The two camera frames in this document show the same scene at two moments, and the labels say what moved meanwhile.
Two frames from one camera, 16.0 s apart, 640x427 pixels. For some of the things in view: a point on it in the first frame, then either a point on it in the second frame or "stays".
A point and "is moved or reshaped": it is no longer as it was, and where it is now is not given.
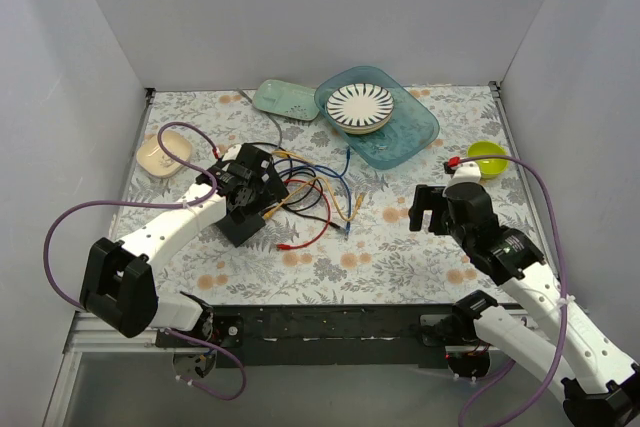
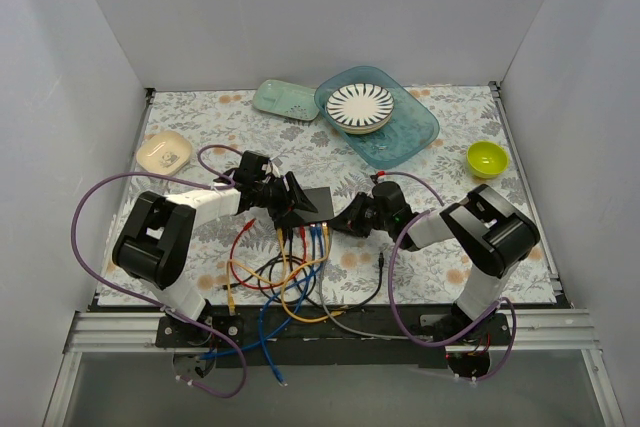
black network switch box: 239,227 is moved or reshaped
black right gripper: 431,209 → 358,212
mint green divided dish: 287,98 stays
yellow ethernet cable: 268,214 → 300,267
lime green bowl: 490,168 stays
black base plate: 324,335 stays
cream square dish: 152,158 stays
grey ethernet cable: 267,114 → 326,307
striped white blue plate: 360,108 stays
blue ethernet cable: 334,174 → 282,297
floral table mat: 343,235 stays
